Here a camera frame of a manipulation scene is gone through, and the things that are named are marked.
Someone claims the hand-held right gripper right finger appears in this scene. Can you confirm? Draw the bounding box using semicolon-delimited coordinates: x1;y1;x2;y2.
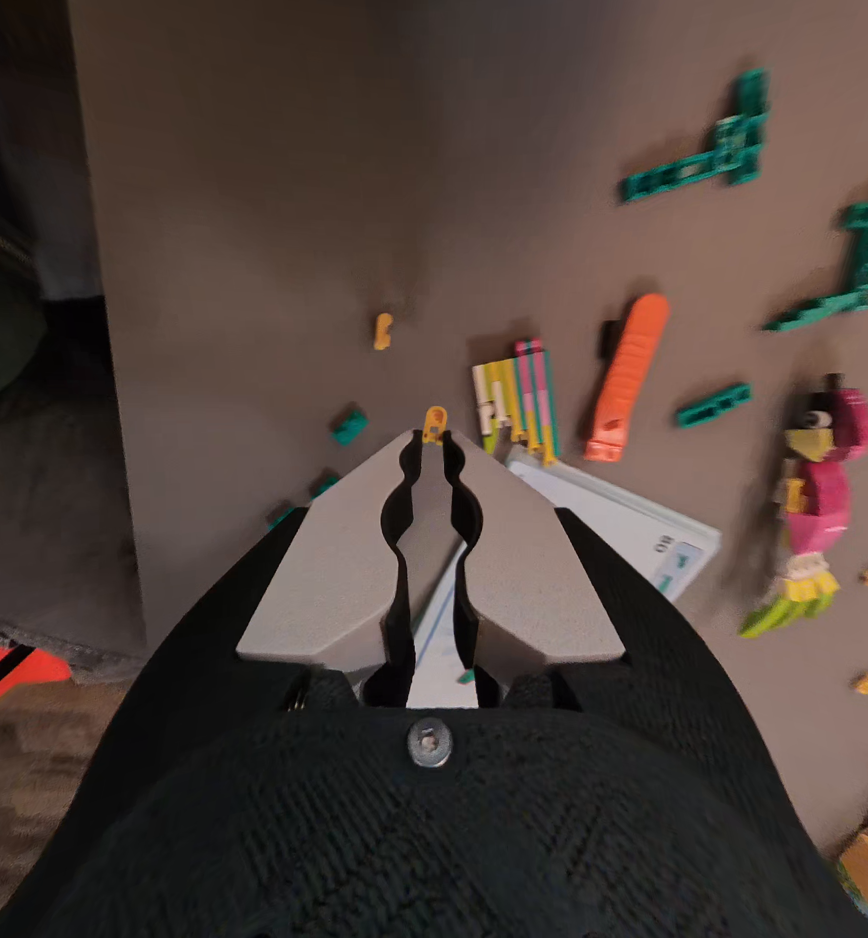
441;428;627;708

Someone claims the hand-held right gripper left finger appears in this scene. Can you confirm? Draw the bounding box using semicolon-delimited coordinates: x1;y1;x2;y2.
236;428;426;708

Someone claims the lego instruction booklet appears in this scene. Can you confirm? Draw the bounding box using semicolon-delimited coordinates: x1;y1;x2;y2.
406;443;723;710

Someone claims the striped lego wing assembly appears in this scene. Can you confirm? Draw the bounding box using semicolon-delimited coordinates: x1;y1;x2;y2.
470;337;562;468

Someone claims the teal lego beam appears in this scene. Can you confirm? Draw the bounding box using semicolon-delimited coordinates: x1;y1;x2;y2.
674;381;754;430

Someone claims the pink lego bird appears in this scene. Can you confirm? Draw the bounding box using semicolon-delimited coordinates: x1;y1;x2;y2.
738;372;868;640

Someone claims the orange brick separator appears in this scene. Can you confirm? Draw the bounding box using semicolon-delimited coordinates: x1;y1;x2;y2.
582;292;672;464

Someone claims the orange bag with black strap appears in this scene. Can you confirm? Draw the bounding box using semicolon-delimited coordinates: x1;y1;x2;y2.
0;629;73;710

